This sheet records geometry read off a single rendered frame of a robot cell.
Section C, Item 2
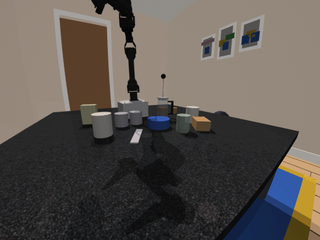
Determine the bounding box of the tan rectangular block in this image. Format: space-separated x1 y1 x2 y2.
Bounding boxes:
191 116 211 132

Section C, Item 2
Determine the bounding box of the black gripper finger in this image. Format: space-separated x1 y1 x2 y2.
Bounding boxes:
91 0 98 8

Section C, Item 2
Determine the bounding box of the beige rectangular block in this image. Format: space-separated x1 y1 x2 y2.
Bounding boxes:
80 104 98 125

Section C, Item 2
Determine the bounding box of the blue short cylinder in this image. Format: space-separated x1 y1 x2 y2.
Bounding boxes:
147 116 170 130

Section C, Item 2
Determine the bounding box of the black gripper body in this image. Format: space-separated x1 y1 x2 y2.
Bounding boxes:
95 0 123 15

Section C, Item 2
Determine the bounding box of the light grey flat bar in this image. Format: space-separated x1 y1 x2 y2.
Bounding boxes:
130 129 143 145

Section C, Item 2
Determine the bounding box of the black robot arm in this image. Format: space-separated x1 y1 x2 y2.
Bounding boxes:
118 0 140 101

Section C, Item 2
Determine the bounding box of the grey cylinder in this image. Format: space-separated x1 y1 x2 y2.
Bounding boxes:
129 110 143 125
91 111 113 139
186 106 200 124
114 112 129 128

